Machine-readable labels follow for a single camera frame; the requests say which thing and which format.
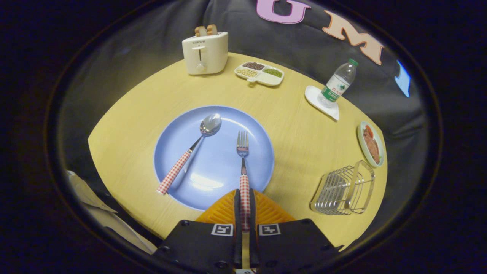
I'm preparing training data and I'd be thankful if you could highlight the fork with red checked handle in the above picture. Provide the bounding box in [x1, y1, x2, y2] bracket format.
[236, 131, 251, 233]

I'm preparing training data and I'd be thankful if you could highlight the clear water bottle green cap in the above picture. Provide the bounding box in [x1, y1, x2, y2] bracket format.
[318, 58, 359, 108]

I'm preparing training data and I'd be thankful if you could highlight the beige cardboard box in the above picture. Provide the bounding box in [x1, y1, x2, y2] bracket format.
[67, 170, 157, 255]

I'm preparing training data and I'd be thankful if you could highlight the divided white dish of beans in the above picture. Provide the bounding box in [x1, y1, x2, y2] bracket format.
[234, 62, 285, 87]

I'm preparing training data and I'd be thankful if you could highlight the metal wire cutlery basket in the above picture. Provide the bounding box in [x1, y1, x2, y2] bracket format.
[310, 160, 376, 216]

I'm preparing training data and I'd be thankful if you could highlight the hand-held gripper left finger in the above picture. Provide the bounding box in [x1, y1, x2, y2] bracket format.
[154, 188, 244, 274]

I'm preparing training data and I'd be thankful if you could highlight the white square coaster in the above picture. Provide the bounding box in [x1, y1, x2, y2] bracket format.
[304, 85, 340, 121]

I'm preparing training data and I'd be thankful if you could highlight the spoon with red checked handle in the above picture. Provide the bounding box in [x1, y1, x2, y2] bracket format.
[156, 113, 222, 196]

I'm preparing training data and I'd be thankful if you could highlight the green plate of meat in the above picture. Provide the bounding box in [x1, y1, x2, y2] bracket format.
[357, 121, 385, 168]

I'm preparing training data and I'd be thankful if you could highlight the blue round plate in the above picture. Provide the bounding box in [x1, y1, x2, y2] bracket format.
[154, 105, 275, 212]

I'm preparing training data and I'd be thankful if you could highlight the cream white toaster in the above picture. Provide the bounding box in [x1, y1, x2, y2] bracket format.
[182, 32, 229, 75]

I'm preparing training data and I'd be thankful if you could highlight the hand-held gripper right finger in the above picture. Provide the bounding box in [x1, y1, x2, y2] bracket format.
[249, 188, 343, 274]

